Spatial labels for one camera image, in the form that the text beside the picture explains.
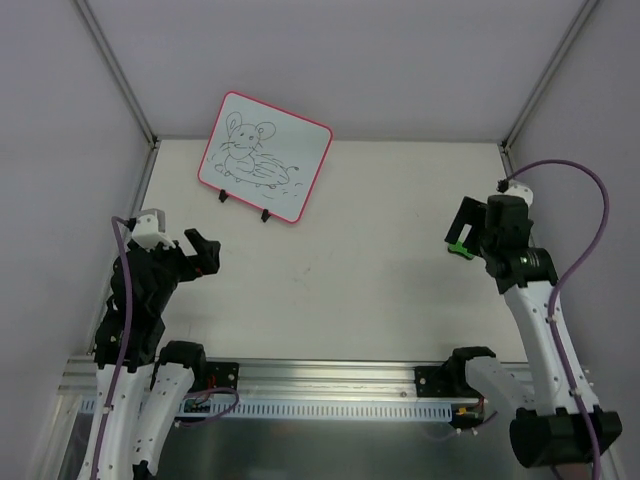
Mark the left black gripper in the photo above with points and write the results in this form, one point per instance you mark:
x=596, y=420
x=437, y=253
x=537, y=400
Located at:
x=179, y=262

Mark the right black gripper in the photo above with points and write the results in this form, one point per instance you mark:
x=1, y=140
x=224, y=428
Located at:
x=482, y=232

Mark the green whiteboard eraser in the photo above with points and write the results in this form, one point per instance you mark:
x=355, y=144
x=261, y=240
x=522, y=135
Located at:
x=459, y=250

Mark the pink framed whiteboard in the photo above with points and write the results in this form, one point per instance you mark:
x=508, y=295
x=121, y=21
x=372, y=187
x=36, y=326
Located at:
x=264, y=156

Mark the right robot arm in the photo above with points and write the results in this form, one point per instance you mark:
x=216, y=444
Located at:
x=560, y=420

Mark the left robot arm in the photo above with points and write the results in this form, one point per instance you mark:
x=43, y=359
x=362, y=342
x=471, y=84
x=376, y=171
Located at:
x=140, y=382

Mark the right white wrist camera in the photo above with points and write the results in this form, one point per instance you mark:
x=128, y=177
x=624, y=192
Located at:
x=517, y=189

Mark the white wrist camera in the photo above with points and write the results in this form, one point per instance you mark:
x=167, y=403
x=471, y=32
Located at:
x=149, y=230
x=517, y=189

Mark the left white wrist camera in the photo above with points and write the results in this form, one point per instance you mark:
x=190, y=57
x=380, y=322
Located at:
x=149, y=230

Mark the wire whiteboard stand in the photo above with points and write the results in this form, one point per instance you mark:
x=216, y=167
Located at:
x=265, y=214

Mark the right aluminium frame post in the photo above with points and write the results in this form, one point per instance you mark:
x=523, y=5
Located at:
x=569, y=37

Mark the aluminium frame post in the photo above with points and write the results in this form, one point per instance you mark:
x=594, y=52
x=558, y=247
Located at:
x=99, y=39
x=569, y=37

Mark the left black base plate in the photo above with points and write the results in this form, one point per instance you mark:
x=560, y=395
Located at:
x=220, y=374

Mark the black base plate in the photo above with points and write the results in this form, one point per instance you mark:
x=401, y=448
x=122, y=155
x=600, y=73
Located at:
x=442, y=382
x=220, y=374

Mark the white slotted cable duct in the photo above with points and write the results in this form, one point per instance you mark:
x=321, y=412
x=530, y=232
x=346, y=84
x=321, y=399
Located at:
x=412, y=411

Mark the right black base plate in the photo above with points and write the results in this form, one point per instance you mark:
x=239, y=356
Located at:
x=442, y=382

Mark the aluminium mounting rail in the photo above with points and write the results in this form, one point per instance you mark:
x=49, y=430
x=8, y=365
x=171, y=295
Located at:
x=301, y=379

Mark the left aluminium frame post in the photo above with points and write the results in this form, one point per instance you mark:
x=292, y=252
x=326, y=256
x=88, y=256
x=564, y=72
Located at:
x=99, y=39

